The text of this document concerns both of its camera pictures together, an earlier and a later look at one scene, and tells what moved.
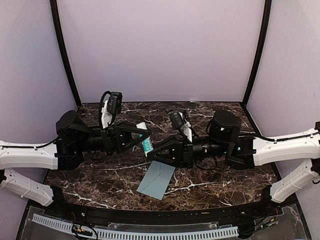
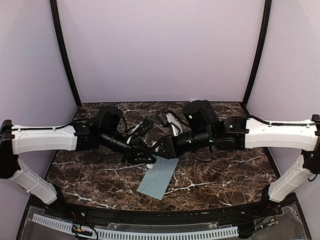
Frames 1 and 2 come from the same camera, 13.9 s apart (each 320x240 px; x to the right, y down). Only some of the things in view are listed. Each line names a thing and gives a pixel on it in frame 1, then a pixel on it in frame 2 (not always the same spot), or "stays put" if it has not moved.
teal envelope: (156, 180) stays put
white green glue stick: (147, 143) to (150, 166)
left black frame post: (55, 12) stays put
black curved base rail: (163, 216) stays put
